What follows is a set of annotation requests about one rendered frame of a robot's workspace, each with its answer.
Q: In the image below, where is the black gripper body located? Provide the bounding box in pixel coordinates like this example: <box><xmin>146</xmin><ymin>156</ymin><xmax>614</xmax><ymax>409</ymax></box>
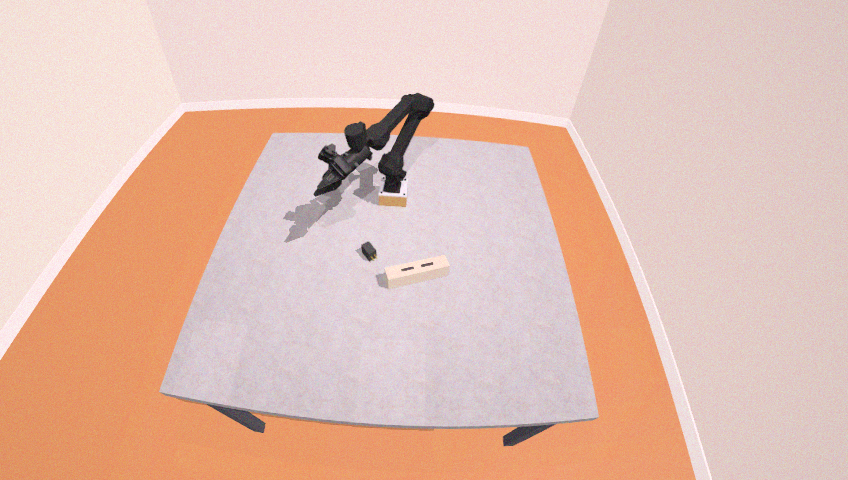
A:
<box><xmin>330</xmin><ymin>151</ymin><xmax>360</xmax><ymax>190</ymax></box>

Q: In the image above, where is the black two-prong charger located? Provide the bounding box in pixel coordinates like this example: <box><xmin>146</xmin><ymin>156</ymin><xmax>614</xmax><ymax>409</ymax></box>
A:
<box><xmin>361</xmin><ymin>241</ymin><xmax>377</xmax><ymax>262</ymax></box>

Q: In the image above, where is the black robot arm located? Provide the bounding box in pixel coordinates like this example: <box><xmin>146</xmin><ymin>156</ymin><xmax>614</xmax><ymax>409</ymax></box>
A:
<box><xmin>318</xmin><ymin>92</ymin><xmax>434</xmax><ymax>193</ymax></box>

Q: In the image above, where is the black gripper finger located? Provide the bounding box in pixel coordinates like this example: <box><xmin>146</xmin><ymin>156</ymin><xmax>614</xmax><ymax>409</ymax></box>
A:
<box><xmin>317</xmin><ymin>162</ymin><xmax>345</xmax><ymax>189</ymax></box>
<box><xmin>313</xmin><ymin>184</ymin><xmax>336</xmax><ymax>197</ymax></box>

